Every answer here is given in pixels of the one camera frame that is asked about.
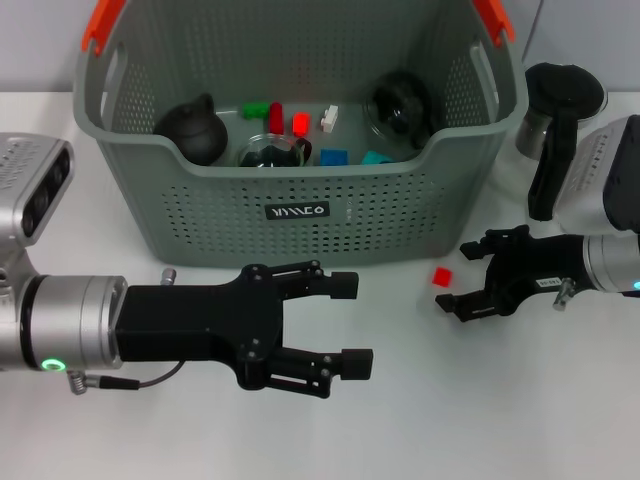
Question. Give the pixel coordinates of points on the dark red curved toy brick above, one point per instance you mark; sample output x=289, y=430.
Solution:
x=276, y=118

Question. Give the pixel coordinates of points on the glass teacup with black sleeve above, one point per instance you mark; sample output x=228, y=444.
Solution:
x=400, y=110
x=265, y=155

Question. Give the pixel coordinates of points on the blue toy brick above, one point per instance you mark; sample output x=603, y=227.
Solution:
x=334, y=157

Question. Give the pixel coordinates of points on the black clay teapot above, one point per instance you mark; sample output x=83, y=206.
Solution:
x=195, y=132

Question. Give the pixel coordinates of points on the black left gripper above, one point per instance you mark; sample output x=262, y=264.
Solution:
x=200, y=320

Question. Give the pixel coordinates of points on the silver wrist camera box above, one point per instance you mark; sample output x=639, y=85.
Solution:
x=25, y=180
x=590, y=180

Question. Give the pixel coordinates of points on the teal square toy brick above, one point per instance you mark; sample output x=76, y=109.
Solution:
x=375, y=158

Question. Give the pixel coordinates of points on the small red toy brick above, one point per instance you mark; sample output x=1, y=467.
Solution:
x=442, y=276

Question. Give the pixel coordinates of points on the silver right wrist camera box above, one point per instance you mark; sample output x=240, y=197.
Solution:
x=590, y=180

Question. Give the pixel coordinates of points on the grey perforated plastic storage bin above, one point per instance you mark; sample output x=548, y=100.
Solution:
x=225, y=215

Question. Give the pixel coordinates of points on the white long toy brick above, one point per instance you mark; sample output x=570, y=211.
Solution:
x=330, y=119

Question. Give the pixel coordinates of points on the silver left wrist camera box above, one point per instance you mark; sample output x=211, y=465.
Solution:
x=25, y=180

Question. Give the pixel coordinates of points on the small green toy brick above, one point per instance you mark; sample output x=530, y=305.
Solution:
x=255, y=110

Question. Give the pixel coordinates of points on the red sloped toy brick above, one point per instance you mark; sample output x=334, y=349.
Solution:
x=301, y=124

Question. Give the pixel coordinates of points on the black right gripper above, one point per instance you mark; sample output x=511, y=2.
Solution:
x=530, y=265

